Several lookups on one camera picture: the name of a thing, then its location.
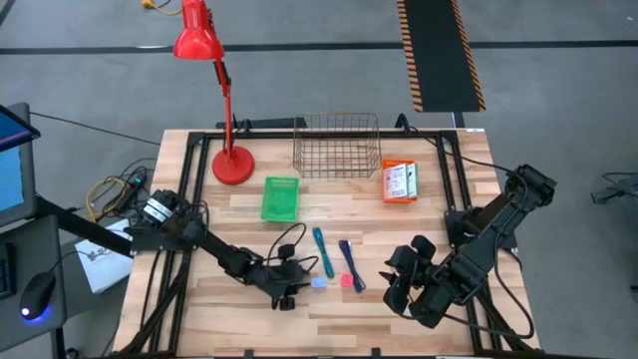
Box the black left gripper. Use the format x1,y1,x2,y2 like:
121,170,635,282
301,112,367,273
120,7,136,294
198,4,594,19
248,242,311,312

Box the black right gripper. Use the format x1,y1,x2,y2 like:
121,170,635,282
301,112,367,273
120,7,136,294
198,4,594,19
382,234,479,330

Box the teal strap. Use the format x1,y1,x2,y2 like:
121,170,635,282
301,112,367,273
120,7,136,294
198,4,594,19
312,226,336,279

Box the blue strap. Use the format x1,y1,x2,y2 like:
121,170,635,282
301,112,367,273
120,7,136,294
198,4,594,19
338,239,367,294

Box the green plastic basket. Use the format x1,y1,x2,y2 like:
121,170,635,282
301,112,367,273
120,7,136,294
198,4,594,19
260,176,301,223

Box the wide white printed box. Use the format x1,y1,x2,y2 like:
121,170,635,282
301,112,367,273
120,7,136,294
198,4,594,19
383,163,410,200

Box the orange and white box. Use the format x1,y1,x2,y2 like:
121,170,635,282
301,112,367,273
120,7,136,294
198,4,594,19
381,158,420,204

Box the red desk lamp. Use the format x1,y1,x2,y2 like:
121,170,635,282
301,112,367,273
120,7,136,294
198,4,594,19
172,0,256,186

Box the black power strip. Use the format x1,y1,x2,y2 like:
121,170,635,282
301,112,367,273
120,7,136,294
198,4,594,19
117,169,150,210

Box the white cardboard box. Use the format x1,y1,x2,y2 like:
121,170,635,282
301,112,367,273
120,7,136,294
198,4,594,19
74,218,135,294

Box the black support beam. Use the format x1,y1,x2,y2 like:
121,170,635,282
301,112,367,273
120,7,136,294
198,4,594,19
34,195,135,258

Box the black stand legs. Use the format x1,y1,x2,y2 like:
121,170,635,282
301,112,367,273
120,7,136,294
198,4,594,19
590,172,638,205

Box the black orange-striped floor mat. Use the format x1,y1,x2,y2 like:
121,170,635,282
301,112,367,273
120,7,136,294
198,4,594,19
396,0,487,114

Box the black computer mouse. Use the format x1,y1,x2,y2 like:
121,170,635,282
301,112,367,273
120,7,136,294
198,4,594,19
18,271,57,320

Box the grey side desk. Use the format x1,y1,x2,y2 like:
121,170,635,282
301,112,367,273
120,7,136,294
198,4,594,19
0,213,69,353

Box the black keyboard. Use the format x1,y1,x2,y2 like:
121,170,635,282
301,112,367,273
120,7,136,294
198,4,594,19
0,242,15,300

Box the computer monitor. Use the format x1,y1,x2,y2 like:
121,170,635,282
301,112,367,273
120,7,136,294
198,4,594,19
0,103,41,228

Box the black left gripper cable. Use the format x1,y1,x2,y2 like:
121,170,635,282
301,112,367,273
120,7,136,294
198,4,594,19
265,222,320,274

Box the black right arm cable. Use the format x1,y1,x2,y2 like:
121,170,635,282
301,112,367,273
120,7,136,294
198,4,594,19
396,113,537,341

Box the gold wire basket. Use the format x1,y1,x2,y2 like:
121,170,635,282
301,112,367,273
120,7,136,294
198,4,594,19
292,112,384,180

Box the yellow cable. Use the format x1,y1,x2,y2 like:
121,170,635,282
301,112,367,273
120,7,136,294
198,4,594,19
85,176,130,223

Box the yellow plug with cable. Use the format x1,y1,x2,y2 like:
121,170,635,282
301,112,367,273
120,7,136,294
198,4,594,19
141,0,183,16

